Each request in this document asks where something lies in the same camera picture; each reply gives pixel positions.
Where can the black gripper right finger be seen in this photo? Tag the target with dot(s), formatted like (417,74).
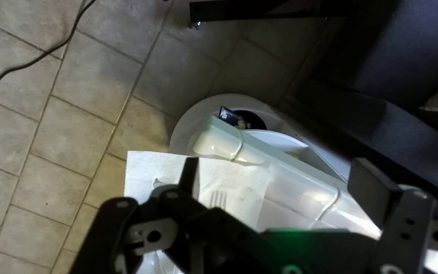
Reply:
(376,187)

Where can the blue packet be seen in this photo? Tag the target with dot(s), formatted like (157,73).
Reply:
(228,116)

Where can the white paper sheet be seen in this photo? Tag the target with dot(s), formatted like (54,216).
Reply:
(152,167)

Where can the white tiled counter with shelves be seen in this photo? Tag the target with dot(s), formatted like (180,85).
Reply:
(219,141)

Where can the navy blue sofa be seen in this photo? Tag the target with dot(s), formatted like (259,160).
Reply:
(406,50)

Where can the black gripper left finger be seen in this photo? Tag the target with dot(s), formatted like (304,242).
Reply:
(189,175)

